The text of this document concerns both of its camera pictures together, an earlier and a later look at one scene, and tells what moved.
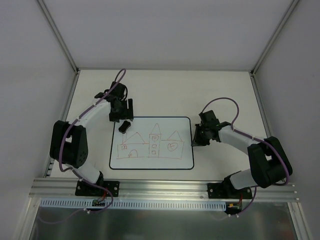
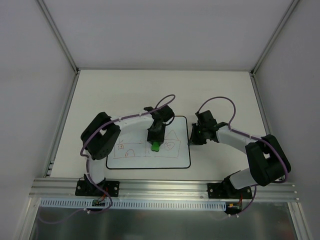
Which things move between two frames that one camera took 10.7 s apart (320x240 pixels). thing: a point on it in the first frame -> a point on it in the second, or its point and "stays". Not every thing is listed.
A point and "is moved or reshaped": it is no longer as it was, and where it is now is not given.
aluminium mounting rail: x=62 y=189 stays
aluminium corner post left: x=58 y=36 stays
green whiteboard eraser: x=124 y=126 is moved or reshaped
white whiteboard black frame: x=153 y=143 stays
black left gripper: x=121 y=114 -> x=155 y=136
